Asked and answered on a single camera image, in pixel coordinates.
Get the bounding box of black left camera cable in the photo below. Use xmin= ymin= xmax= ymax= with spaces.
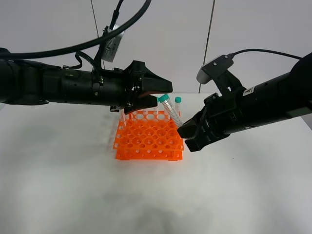
xmin=9 ymin=0 xmax=152 ymax=59

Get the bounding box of racked test tube far right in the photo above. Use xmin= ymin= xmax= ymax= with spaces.
xmin=175 ymin=97 xmax=182 ymax=116

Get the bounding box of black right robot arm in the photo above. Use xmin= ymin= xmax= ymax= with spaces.
xmin=177 ymin=54 xmax=312 ymax=152

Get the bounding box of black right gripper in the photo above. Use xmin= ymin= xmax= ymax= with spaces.
xmin=177 ymin=90 xmax=245 ymax=152

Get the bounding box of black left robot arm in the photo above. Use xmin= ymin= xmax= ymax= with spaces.
xmin=0 ymin=50 xmax=173 ymax=114

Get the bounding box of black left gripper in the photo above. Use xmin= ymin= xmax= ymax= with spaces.
xmin=91 ymin=60 xmax=173 ymax=115

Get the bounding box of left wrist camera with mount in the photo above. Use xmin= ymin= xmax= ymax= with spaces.
xmin=93 ymin=32 xmax=124 ymax=72

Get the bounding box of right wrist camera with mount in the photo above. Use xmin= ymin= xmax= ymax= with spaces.
xmin=196 ymin=54 xmax=246 ymax=96

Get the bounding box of black right camera cable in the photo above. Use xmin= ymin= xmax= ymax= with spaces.
xmin=229 ymin=48 xmax=304 ymax=60

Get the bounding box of clear test tube teal cap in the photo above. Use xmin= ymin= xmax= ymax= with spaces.
xmin=159 ymin=94 xmax=183 ymax=128

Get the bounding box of orange test tube rack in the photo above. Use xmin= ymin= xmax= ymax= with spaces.
xmin=113 ymin=110 xmax=184 ymax=161

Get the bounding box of racked test tube second row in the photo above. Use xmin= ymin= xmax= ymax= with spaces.
xmin=120 ymin=109 xmax=127 ymax=126

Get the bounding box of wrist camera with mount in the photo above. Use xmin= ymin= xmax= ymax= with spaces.
xmin=196 ymin=54 xmax=246 ymax=96
xmin=93 ymin=32 xmax=124 ymax=72

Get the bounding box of black camera cable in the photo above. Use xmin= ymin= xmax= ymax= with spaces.
xmin=9 ymin=0 xmax=152 ymax=59
xmin=229 ymin=48 xmax=304 ymax=60

